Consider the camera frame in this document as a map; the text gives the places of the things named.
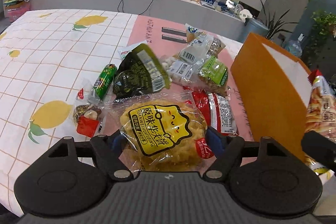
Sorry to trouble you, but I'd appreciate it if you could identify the clear mixed snack bag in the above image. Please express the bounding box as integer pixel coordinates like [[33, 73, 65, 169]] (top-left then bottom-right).
[[177, 23, 226, 64]]

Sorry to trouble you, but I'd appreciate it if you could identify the red spicy snack bag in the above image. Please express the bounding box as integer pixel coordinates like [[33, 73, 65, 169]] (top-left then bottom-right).
[[183, 87, 238, 135]]

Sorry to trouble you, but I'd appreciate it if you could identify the water jug with pump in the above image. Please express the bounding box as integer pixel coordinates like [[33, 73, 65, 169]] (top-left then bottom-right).
[[285, 34, 305, 58]]

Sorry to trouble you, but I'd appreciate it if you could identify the peanut snack bag red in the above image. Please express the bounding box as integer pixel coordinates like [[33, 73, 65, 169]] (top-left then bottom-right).
[[305, 69, 335, 184]]

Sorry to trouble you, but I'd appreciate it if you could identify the green label nut bag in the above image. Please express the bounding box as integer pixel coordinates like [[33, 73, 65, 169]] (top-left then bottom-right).
[[198, 56, 228, 97]]

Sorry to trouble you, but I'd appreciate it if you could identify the pink storage box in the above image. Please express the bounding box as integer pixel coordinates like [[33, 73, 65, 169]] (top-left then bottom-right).
[[4, 2, 31, 22]]

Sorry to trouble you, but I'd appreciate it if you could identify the green sausage stick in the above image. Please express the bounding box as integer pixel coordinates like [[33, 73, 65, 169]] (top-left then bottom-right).
[[93, 64, 117, 100]]

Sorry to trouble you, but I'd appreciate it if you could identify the white wet wipes packet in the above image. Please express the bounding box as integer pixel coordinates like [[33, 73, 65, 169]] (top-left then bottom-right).
[[118, 40, 147, 60]]

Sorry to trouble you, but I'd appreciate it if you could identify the lemon pattern tablecloth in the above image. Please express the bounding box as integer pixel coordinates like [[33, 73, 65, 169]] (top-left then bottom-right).
[[0, 8, 261, 217]]

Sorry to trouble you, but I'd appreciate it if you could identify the blue grey trash bin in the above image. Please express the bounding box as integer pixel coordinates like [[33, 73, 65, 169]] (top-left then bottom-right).
[[238, 18, 269, 43]]

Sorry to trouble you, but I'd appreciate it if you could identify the dark green seaweed bag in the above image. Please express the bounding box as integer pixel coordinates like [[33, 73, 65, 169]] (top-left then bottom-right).
[[113, 43, 171, 102]]

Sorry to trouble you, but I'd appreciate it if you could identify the yogurt hawthorn ball bag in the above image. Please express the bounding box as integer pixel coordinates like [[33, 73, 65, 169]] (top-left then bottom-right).
[[159, 56, 205, 90]]

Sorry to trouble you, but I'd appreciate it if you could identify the yellow waffle cookie bag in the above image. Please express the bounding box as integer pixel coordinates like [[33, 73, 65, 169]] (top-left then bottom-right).
[[105, 90, 214, 173]]

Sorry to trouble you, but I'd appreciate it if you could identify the chocolate snack clear packet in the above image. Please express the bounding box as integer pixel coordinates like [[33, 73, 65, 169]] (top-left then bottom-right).
[[72, 79, 104, 138]]

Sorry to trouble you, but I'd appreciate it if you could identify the cabinet top ivy plant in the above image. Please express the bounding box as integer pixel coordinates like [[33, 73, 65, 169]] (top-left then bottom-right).
[[301, 10, 335, 67]]

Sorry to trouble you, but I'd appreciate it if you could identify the potted long leaf plant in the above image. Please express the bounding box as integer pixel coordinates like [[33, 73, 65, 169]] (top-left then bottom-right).
[[257, 0, 298, 40]]

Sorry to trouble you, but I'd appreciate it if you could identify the grey tv console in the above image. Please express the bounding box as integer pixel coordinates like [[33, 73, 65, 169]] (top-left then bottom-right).
[[30, 0, 244, 40]]

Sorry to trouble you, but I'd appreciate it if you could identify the orange cardboard box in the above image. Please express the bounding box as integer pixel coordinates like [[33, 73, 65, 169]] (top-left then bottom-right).
[[230, 34, 311, 160]]

